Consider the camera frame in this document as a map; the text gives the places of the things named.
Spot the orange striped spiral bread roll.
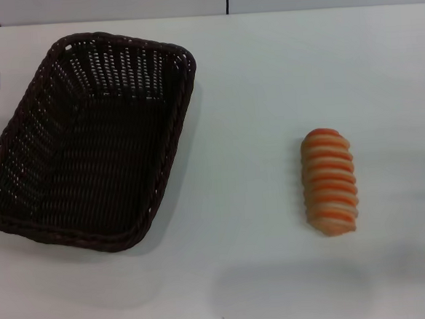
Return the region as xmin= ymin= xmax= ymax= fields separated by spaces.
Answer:
xmin=298 ymin=125 xmax=362 ymax=239

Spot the dark brown woven wicker basket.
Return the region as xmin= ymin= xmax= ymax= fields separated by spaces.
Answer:
xmin=0 ymin=24 xmax=210 ymax=262

